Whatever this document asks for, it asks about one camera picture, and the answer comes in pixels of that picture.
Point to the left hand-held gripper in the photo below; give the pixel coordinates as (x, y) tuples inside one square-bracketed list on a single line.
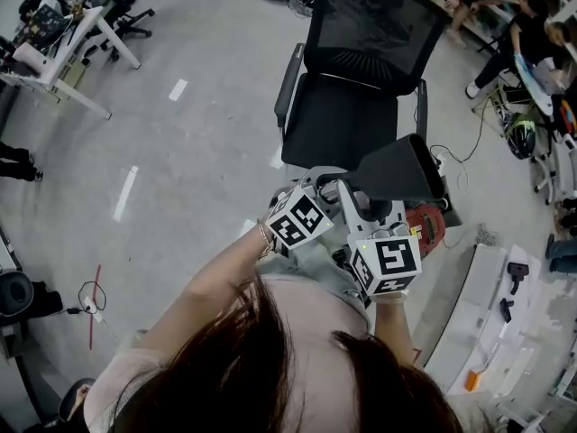
[(299, 219)]

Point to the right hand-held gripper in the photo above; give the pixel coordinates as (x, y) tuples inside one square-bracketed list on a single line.
[(396, 260)]

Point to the black vacuum nozzle attachment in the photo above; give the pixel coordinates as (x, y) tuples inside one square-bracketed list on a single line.
[(392, 174)]

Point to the person's right forearm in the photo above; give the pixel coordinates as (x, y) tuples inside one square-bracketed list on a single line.
[(392, 332)]

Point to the person's left forearm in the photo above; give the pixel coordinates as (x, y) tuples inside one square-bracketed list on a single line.
[(212, 287)]

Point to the red vacuum cleaner canister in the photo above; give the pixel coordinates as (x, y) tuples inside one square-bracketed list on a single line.
[(428, 228)]

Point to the black mesh office chair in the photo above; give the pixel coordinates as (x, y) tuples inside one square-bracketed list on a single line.
[(338, 124)]

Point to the person's light blue jeans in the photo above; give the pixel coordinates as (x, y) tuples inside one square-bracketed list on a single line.
[(306, 260)]

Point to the dark grey fabric bag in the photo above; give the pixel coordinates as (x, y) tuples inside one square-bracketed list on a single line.
[(453, 217)]

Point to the white power strip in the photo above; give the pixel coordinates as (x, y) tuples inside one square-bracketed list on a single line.
[(441, 160)]

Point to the pale bangle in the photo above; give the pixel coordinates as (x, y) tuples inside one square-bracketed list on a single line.
[(390, 300)]

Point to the person's pink shirt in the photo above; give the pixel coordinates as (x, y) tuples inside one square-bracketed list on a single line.
[(315, 314)]

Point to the white worktable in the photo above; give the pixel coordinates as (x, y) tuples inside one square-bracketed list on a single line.
[(478, 282)]

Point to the large black brush head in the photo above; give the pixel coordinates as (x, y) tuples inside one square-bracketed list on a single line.
[(518, 269)]

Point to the black green helmet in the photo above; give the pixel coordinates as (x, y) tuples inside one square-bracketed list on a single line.
[(523, 140)]

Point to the small black brush head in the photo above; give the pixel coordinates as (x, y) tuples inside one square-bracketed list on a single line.
[(506, 309)]

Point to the white office chair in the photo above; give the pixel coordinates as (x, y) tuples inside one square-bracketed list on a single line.
[(563, 169)]

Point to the small orange box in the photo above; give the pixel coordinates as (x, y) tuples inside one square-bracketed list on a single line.
[(473, 380)]

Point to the small round table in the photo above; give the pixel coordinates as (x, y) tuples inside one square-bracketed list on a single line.
[(534, 84)]

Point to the colourful plush toy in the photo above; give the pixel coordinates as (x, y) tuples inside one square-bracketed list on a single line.
[(569, 117)]

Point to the white floor socket block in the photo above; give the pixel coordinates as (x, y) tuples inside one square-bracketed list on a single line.
[(92, 308)]

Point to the white office desk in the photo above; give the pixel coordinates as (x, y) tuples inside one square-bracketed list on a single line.
[(67, 52)]

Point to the grey rounded machine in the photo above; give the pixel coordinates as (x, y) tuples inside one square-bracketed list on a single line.
[(72, 408)]

